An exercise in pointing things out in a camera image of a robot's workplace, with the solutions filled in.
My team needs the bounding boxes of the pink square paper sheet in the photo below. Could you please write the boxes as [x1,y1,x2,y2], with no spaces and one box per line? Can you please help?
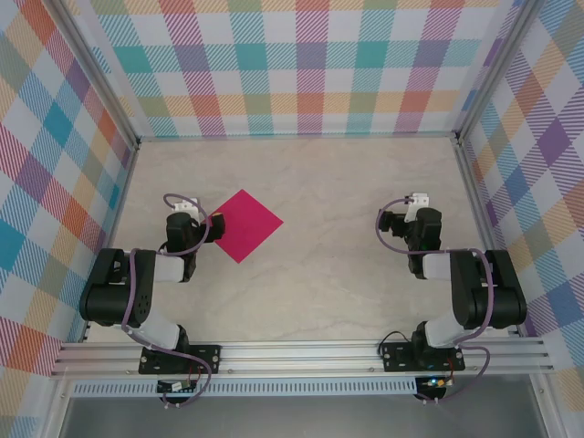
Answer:
[210,188,285,265]

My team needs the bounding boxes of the grey metal panel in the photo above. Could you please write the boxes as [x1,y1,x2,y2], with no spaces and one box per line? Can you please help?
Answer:
[58,394,548,438]

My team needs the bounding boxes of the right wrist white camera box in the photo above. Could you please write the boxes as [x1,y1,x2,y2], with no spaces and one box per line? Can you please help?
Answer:
[407,192,431,215]

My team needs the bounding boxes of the aluminium frame rail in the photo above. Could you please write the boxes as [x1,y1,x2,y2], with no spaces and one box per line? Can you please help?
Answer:
[454,139,522,338]

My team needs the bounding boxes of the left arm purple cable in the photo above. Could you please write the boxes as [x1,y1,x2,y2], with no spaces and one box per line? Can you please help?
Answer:
[120,193,214,410]

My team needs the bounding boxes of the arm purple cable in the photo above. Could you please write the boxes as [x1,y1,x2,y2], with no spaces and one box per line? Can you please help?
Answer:
[120,193,214,410]
[375,197,492,405]

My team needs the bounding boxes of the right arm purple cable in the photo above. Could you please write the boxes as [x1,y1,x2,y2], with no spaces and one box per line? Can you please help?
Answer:
[375,197,492,405]

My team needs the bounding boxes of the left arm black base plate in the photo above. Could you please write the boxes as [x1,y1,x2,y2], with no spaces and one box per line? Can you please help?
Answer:
[139,344,223,376]

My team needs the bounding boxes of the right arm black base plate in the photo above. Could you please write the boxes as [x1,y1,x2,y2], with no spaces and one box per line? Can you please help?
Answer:
[381,341,466,373]

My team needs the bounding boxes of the long aluminium mounting rail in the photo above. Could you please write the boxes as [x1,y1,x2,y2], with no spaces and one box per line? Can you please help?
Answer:
[49,337,556,378]

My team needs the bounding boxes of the aluminium frame post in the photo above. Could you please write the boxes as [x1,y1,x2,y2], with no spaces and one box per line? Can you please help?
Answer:
[53,0,141,150]
[454,0,545,146]

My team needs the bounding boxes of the slotted grey cable duct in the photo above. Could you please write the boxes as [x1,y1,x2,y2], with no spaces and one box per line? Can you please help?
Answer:
[72,381,419,397]

